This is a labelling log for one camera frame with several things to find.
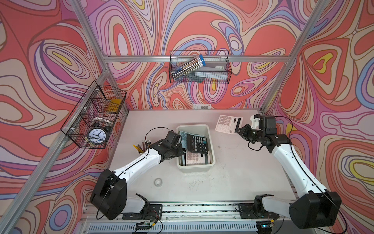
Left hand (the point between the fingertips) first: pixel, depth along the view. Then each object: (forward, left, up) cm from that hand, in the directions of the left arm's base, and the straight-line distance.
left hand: (183, 150), depth 85 cm
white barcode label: (+47, -15, -9) cm, 50 cm away
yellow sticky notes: (+15, +38, +22) cm, 47 cm away
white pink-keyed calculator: (-3, -7, -4) cm, 9 cm away
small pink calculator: (+11, -26, +11) cm, 31 cm away
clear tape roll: (-15, +15, -11) cm, 23 cm away
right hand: (+4, -30, +11) cm, 32 cm away
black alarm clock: (-3, +40, +20) cm, 45 cm away
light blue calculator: (+9, 0, 0) cm, 9 cm away
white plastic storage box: (+16, -12, -1) cm, 20 cm away
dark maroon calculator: (+5, -8, -1) cm, 9 cm away
